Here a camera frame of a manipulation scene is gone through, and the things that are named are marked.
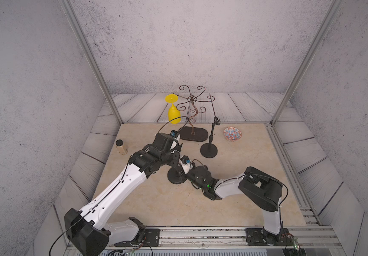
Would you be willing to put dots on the aluminium right corner post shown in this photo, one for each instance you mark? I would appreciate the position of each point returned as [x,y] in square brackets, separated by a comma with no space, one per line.
[322,31]

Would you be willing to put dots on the red blue patterned bowl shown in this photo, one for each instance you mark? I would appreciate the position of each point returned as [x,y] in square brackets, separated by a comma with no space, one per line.
[232,134]

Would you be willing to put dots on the scrolled wire holder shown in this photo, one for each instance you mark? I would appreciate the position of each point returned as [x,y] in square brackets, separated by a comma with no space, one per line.
[191,100]

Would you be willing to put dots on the aluminium front rail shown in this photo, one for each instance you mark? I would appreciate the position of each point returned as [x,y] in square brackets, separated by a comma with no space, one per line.
[233,241]

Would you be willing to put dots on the aluminium left corner post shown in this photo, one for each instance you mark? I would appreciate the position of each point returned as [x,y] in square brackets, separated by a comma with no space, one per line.
[77,29]

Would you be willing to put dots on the black microphone stand pole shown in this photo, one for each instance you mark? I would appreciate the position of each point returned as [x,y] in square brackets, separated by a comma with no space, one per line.
[216,121]

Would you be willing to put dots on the black round stand base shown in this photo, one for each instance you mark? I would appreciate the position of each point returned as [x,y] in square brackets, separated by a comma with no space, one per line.
[209,150]

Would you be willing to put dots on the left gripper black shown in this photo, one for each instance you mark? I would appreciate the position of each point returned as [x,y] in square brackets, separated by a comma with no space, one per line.
[176,156]

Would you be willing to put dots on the spice jar black lid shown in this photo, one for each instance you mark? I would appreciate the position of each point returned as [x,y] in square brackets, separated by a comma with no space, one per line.
[121,146]

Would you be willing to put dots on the dark oval stand base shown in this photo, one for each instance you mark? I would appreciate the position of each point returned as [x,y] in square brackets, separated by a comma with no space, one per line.
[193,134]

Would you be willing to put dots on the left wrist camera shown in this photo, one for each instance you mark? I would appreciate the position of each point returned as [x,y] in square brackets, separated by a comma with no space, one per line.
[176,138]

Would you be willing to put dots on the aluminium corner post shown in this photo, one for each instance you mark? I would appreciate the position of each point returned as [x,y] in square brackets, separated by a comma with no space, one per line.
[322,31]
[77,29]

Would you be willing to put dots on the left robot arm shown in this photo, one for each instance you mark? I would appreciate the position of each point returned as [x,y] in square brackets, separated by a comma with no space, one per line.
[88,229]

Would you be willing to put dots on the yellow plastic goblet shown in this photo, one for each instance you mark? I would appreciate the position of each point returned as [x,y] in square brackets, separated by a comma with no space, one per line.
[173,113]

